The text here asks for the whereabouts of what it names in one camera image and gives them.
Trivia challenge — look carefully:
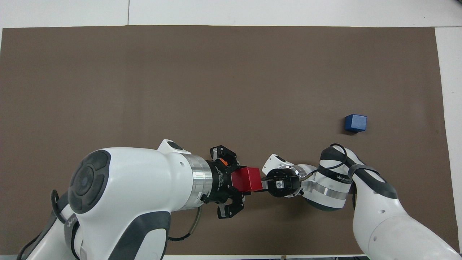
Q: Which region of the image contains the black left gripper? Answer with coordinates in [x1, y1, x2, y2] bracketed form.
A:
[205, 145, 245, 220]

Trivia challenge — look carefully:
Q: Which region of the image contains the red wooden cube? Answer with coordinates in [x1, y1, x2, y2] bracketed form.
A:
[231, 166, 263, 193]

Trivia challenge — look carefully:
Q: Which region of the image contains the blue wooden cube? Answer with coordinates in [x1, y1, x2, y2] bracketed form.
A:
[344, 114, 367, 133]

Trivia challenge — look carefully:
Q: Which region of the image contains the brown table mat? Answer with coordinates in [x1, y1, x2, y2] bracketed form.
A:
[0, 25, 460, 256]

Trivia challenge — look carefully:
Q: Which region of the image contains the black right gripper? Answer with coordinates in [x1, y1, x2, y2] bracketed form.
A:
[254, 168, 301, 198]

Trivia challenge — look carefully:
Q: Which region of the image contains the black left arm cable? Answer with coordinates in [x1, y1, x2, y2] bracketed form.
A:
[167, 208, 201, 242]

